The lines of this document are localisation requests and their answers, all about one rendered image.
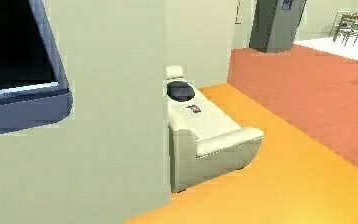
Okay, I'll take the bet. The framed wall picture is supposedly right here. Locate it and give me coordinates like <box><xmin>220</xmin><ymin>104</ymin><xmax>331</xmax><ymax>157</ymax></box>
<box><xmin>234</xmin><ymin>0</ymin><xmax>243</xmax><ymax>25</ymax></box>

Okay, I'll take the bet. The dark grey fridge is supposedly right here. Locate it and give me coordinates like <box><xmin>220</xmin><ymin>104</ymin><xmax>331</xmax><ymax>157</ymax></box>
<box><xmin>248</xmin><ymin>0</ymin><xmax>308</xmax><ymax>54</ymax></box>

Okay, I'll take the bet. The blue framed window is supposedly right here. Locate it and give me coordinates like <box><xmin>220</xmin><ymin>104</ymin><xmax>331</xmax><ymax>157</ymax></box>
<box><xmin>0</xmin><ymin>0</ymin><xmax>74</xmax><ymax>138</ymax></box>

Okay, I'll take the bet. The white sofa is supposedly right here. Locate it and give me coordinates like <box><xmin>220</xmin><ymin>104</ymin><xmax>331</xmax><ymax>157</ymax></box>
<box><xmin>165</xmin><ymin>64</ymin><xmax>265</xmax><ymax>194</ymax></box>

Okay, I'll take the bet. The black round cushion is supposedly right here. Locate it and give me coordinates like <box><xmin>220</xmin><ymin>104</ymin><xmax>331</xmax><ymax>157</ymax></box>
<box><xmin>166</xmin><ymin>80</ymin><xmax>197</xmax><ymax>103</ymax></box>

